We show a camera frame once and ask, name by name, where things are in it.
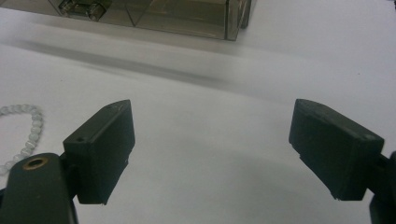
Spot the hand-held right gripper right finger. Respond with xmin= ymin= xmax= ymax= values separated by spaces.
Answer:
xmin=288 ymin=98 xmax=396 ymax=202

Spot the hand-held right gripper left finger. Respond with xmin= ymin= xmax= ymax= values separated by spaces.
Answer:
xmin=63 ymin=99 xmax=136 ymax=206

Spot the white bead bracelet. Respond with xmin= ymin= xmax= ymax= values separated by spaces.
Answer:
xmin=0 ymin=104 xmax=44 ymax=175

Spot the clear smoky plastic organizer box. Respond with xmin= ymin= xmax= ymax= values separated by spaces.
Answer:
xmin=0 ymin=0 xmax=258 ymax=41

